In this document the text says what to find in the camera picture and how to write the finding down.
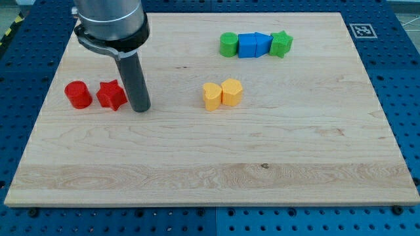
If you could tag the red star block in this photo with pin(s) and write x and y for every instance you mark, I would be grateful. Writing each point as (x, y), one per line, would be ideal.
(111, 95)

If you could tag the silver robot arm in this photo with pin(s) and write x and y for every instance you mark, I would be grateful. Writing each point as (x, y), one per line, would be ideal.
(110, 20)

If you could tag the green star block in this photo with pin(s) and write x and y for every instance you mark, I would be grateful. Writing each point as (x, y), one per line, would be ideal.
(281, 44)

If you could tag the yellow heart block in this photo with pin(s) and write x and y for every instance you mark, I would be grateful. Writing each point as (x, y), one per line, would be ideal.
(212, 96)

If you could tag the yellow pentagon block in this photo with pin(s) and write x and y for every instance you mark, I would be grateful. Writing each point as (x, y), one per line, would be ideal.
(232, 91)

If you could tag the wooden board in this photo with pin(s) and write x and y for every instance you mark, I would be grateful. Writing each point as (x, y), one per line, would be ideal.
(309, 130)

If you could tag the green cylinder block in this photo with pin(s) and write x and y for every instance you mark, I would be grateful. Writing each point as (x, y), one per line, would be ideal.
(228, 44)

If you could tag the blue cube block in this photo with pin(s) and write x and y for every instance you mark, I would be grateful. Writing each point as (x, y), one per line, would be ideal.
(247, 45)

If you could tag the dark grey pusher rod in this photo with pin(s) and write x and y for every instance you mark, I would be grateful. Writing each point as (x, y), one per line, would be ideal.
(132, 76)

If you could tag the blue triangle block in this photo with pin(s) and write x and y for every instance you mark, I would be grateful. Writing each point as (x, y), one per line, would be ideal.
(263, 44)

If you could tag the black flange clamp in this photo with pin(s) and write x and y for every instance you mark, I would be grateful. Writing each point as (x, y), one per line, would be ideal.
(113, 48)

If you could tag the red cylinder block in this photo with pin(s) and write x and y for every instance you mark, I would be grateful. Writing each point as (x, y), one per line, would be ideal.
(78, 94)

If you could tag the white fiducial marker tag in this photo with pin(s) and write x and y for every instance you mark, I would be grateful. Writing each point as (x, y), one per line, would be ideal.
(363, 31)

